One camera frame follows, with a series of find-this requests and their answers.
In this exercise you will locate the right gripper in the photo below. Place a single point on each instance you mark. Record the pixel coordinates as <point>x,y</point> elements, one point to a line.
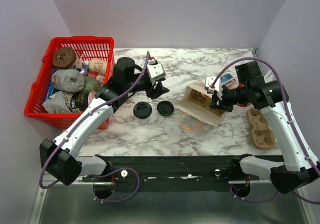
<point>217,103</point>

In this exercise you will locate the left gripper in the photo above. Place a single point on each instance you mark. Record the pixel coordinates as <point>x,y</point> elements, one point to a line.
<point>159,90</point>

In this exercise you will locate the black coffee cup lid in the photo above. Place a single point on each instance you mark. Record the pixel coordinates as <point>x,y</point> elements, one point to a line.
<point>142,110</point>

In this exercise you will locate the paper takeout bag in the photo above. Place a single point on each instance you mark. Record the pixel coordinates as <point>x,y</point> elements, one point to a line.
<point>203,115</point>

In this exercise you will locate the white paper coffee cup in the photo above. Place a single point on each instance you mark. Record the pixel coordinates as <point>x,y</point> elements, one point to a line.
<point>144,120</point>

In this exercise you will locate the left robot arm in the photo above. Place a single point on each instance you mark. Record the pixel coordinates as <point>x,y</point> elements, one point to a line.
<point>60,156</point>

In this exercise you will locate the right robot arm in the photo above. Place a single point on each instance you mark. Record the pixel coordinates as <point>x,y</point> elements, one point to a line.
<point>261,86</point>

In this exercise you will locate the red straw cup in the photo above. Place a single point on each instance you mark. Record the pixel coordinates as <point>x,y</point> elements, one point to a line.
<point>244,105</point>

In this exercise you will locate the blue orange card box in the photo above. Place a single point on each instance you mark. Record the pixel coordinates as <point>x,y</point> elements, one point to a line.
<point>228,80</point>

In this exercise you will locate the white wrapped straws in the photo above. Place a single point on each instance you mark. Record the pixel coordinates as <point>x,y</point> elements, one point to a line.
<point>269,76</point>

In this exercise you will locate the beige printed bottle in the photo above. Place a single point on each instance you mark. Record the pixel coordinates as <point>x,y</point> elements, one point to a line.
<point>97,65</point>

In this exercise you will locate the green avocado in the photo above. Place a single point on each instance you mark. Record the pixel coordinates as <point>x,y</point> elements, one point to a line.
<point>90,84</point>

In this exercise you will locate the black food cup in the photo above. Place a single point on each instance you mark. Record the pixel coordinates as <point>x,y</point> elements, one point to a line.
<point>80,101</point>

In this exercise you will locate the red plastic basket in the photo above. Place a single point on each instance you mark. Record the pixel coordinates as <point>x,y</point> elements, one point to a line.
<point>87,47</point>

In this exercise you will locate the grey crumpled bag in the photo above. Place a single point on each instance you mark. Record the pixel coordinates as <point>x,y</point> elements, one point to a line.
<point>69,80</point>

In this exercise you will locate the silver snack bag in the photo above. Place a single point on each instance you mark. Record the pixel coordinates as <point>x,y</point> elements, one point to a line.
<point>58,102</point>

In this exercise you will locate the blue flat package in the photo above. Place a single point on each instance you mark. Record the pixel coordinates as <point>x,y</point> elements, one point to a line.
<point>50,90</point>

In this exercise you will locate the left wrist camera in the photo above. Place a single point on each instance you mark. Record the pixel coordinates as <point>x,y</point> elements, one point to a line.
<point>155,70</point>

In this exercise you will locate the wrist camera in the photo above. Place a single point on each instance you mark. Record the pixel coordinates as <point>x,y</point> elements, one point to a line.
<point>214,86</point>
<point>155,70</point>

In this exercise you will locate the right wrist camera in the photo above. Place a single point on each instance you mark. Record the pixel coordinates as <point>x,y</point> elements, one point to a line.
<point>214,86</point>

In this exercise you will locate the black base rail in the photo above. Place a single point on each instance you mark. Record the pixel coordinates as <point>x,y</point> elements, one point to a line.
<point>176,173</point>

